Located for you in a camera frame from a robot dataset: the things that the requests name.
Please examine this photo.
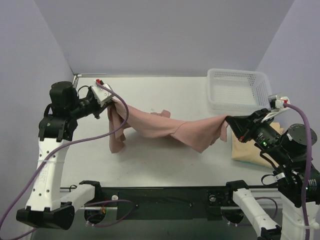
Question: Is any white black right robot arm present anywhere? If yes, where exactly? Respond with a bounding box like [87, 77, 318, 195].
[223, 104, 320, 240]

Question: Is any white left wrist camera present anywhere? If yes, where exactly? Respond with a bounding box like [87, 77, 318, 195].
[91, 79, 114, 107]

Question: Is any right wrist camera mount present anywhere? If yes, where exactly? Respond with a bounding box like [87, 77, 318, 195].
[261, 93, 291, 123]

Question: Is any pink graphic t shirt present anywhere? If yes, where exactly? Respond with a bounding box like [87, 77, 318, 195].
[107, 100, 228, 154]

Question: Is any aluminium table edge rail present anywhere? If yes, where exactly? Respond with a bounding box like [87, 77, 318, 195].
[59, 73, 107, 193]

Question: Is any folded light blue cloth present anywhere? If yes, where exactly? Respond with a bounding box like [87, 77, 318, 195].
[236, 160, 260, 166]

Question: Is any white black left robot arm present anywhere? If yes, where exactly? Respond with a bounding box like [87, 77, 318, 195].
[16, 81, 113, 230]

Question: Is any folded cream t shirt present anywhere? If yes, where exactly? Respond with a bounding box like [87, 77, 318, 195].
[231, 132, 273, 169]

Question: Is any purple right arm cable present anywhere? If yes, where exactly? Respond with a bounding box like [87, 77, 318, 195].
[226, 103, 315, 240]

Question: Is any white perforated plastic basket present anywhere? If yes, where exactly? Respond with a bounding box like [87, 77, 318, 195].
[206, 68, 272, 113]

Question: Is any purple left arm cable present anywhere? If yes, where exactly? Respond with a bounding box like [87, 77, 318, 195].
[0, 82, 136, 240]

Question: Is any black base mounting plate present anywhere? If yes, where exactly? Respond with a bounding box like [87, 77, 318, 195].
[84, 186, 244, 224]

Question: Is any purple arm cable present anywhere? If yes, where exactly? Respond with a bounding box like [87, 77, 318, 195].
[226, 103, 315, 240]
[0, 82, 136, 240]

